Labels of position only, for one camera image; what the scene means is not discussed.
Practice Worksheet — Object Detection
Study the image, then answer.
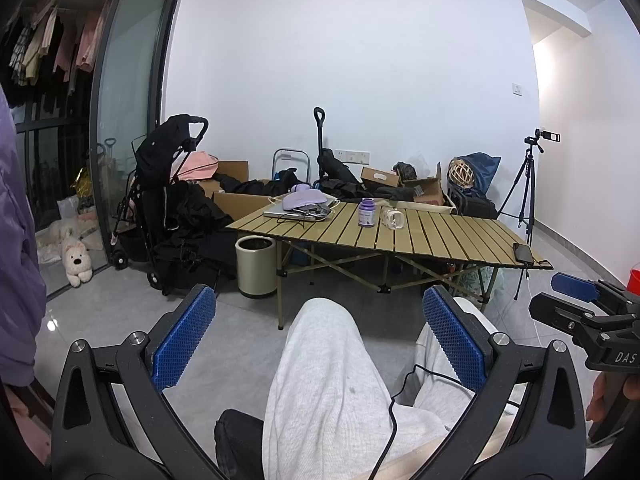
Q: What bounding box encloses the cardboard box with handle hole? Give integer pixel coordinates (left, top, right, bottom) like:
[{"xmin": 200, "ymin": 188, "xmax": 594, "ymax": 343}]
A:
[{"xmin": 360, "ymin": 166, "xmax": 401, "ymax": 189}]

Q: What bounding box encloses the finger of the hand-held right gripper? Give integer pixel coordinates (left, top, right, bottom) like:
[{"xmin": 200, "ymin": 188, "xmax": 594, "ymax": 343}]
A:
[
  {"xmin": 528, "ymin": 292, "xmax": 603, "ymax": 347},
  {"xmin": 552, "ymin": 272, "xmax": 640, "ymax": 308}
]

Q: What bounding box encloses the glass sliding door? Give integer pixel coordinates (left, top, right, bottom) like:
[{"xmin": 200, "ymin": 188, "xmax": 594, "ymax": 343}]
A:
[{"xmin": 89, "ymin": 0, "xmax": 180, "ymax": 267}]

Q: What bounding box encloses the white plush dog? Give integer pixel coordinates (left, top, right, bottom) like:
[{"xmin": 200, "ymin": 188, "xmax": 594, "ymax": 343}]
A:
[{"xmin": 59, "ymin": 238, "xmax": 94, "ymax": 289}]

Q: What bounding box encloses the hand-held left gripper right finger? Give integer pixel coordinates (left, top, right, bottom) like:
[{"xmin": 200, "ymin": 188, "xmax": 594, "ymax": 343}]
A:
[{"xmin": 414, "ymin": 285, "xmax": 589, "ymax": 480}]

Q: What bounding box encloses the wicker ball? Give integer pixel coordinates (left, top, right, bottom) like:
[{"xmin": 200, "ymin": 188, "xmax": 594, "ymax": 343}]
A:
[{"xmin": 447, "ymin": 157, "xmax": 476, "ymax": 189}]

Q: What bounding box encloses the blue folding chair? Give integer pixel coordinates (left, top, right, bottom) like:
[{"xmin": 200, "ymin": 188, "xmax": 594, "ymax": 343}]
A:
[{"xmin": 272, "ymin": 148, "xmax": 312, "ymax": 182}]

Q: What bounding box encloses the cream trash bin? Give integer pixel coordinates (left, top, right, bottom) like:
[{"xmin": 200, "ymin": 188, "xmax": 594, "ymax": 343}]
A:
[{"xmin": 235, "ymin": 234, "xmax": 278, "ymax": 300}]

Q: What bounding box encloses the open cardboard box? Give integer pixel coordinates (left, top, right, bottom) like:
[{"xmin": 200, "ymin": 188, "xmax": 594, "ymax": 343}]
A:
[{"xmin": 402, "ymin": 162, "xmax": 446, "ymax": 207}]

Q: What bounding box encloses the wooden slat folding table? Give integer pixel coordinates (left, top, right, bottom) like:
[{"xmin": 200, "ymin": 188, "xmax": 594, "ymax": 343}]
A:
[{"xmin": 224, "ymin": 198, "xmax": 555, "ymax": 331}]

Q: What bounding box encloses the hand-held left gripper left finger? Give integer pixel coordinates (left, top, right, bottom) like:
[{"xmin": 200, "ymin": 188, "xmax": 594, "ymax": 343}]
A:
[{"xmin": 50, "ymin": 283, "xmax": 227, "ymax": 480}]

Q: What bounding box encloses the black baby stroller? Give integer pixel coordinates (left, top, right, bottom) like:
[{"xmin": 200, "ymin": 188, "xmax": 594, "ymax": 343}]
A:
[{"xmin": 109, "ymin": 114, "xmax": 236, "ymax": 296}]

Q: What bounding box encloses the rolled beige mat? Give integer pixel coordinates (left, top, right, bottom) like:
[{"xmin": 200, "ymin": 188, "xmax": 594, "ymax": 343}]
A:
[{"xmin": 384, "ymin": 199, "xmax": 458, "ymax": 215}]

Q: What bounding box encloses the purple cloth pouch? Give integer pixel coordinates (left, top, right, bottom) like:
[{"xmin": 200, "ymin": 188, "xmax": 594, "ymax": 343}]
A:
[{"xmin": 282, "ymin": 183, "xmax": 334, "ymax": 212}]

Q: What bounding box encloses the gold foil bag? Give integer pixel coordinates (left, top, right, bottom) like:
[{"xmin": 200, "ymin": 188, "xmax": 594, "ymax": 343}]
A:
[{"xmin": 74, "ymin": 166, "xmax": 94, "ymax": 197}]

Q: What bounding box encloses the black tripod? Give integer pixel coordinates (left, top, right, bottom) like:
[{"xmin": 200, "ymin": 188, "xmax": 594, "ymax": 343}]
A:
[{"xmin": 496, "ymin": 144, "xmax": 539, "ymax": 247}]

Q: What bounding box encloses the black camera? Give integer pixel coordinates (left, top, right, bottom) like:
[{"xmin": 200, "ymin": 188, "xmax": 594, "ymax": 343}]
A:
[{"xmin": 523, "ymin": 128, "xmax": 562, "ymax": 154}]

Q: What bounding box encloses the pink stroller canopy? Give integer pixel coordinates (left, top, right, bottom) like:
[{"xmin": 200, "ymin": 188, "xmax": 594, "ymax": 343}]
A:
[{"xmin": 169, "ymin": 151, "xmax": 221, "ymax": 184}]

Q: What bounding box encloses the blue bag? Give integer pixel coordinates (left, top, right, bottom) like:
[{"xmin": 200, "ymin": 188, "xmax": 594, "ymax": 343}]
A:
[{"xmin": 449, "ymin": 152, "xmax": 502, "ymax": 202}]

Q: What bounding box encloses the black clothing pile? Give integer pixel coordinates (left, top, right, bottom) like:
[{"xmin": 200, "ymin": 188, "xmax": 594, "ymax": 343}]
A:
[{"xmin": 270, "ymin": 147, "xmax": 418, "ymax": 202}]

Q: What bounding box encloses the black wagon handle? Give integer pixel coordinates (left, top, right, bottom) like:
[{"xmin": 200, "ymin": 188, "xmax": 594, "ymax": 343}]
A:
[{"xmin": 313, "ymin": 106, "xmax": 328, "ymax": 182}]

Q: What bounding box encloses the person's right hand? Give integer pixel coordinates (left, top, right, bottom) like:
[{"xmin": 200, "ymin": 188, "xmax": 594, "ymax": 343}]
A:
[{"xmin": 585, "ymin": 374, "xmax": 610, "ymax": 424}]

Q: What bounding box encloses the black cable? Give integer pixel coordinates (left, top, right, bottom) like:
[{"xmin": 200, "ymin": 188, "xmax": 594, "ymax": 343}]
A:
[{"xmin": 366, "ymin": 364, "xmax": 521, "ymax": 480}]

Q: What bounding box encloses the row of hanging clothes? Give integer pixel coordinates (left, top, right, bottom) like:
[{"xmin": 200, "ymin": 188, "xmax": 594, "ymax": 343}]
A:
[{"xmin": 0, "ymin": 0, "xmax": 112, "ymax": 108}]

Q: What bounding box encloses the person's left leg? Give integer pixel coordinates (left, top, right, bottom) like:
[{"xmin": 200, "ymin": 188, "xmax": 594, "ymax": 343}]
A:
[{"xmin": 262, "ymin": 297, "xmax": 453, "ymax": 480}]

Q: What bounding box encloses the purple puffer jacket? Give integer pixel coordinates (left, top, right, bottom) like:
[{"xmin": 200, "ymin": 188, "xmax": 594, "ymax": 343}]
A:
[{"xmin": 0, "ymin": 84, "xmax": 49, "ymax": 389}]

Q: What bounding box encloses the silver laptop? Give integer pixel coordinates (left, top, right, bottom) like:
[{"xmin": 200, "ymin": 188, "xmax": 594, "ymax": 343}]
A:
[{"xmin": 263, "ymin": 199, "xmax": 341, "ymax": 222}]

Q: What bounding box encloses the person's leg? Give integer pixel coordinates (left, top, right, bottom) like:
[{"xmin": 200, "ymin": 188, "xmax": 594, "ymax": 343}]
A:
[
  {"xmin": 262, "ymin": 297, "xmax": 453, "ymax": 480},
  {"xmin": 395, "ymin": 298, "xmax": 523, "ymax": 428}
]

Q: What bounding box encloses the person's right leg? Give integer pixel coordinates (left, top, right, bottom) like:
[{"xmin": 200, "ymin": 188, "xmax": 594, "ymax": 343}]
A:
[{"xmin": 395, "ymin": 298, "xmax": 523, "ymax": 428}]

